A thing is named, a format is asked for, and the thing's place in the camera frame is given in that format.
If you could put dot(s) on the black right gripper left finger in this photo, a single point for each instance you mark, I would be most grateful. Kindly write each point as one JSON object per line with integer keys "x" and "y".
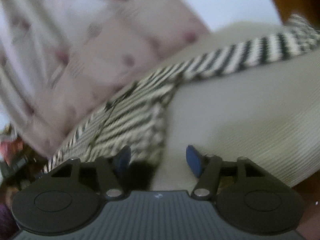
{"x": 71, "y": 195}

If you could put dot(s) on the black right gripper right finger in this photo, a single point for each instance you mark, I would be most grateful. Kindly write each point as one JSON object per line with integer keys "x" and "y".
{"x": 244, "y": 194}

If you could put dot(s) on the black white striped knit garment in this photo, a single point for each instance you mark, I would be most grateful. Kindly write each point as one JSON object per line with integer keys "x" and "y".
{"x": 136, "y": 118}

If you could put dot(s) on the beige textured bed sheet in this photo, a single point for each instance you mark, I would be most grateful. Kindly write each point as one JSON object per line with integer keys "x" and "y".
{"x": 269, "y": 114}

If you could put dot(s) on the pink leaf-print quilt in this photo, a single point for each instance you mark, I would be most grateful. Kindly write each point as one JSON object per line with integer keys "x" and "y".
{"x": 60, "y": 59}

